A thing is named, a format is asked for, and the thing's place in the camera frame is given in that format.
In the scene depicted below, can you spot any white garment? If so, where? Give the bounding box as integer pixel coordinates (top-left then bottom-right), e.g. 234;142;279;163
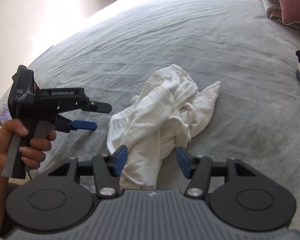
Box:
107;64;221;190

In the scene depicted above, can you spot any left hand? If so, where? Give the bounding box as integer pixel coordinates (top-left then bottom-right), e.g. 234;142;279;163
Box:
0;119;56;174

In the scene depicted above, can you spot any grey bed sheet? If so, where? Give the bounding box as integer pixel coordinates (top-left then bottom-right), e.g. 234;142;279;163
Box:
0;0;300;233

